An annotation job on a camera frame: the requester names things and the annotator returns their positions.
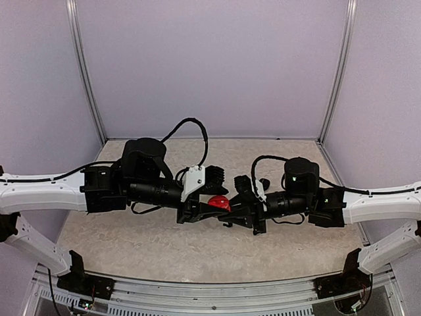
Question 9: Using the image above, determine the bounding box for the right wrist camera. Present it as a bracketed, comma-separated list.
[234, 175, 266, 202]

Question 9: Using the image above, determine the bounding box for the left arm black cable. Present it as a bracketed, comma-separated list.
[162, 117, 210, 167]

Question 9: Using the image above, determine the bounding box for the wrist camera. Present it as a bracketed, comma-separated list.
[181, 165, 229, 202]
[234, 175, 266, 202]

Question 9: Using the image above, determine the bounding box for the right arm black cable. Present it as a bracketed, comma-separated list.
[251, 155, 421, 195]

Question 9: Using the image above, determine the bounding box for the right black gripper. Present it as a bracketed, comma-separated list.
[218, 191, 312, 235]

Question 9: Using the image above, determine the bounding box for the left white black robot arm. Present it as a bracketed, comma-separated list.
[1, 138, 229, 293]

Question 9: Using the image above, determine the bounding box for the right aluminium frame post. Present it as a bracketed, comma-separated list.
[318, 0, 358, 147]

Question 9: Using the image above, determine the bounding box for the red round charging case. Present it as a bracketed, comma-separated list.
[208, 195, 231, 212]

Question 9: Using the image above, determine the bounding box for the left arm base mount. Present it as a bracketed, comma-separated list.
[57, 273, 115, 300]

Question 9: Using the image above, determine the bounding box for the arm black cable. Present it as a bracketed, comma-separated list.
[251, 155, 421, 195]
[162, 117, 210, 167]

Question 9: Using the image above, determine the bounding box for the black charging case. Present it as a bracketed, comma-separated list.
[259, 178, 270, 191]

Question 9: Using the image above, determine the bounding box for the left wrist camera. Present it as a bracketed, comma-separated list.
[181, 165, 229, 202]

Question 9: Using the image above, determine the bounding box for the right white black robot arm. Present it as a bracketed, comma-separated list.
[218, 155, 420, 292]

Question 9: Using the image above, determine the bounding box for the front aluminium rail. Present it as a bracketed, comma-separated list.
[18, 265, 407, 315]

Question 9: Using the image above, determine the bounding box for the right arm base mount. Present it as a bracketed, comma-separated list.
[313, 273, 372, 300]

